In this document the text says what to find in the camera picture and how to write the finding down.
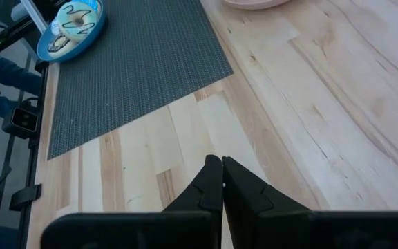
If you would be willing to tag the white marbled icing donut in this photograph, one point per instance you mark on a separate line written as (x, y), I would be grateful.
(54, 27)

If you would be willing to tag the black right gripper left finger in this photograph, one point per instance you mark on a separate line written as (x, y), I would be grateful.
(133, 231)

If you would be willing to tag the blue plate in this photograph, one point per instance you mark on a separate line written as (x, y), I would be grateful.
(83, 46)

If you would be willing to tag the person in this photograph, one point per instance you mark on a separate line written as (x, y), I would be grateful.
(9, 74)

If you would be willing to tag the black table-level camera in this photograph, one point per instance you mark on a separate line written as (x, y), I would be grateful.
(23, 119)

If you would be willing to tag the black table frame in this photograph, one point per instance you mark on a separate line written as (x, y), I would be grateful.
(33, 166)

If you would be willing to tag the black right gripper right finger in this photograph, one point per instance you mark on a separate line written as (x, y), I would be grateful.
(289, 231)

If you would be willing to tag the pink plate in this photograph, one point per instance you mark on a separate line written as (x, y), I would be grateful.
(254, 4)

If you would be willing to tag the black table clamp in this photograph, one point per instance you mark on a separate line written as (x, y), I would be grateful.
(24, 197)

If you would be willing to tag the teal icing donut black lines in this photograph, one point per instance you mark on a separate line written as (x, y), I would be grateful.
(68, 30)

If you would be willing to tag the grey woven placemat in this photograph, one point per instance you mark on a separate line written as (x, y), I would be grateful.
(133, 69)

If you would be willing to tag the chocolate icing sprinkled donut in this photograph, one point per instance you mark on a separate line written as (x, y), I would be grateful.
(55, 46)

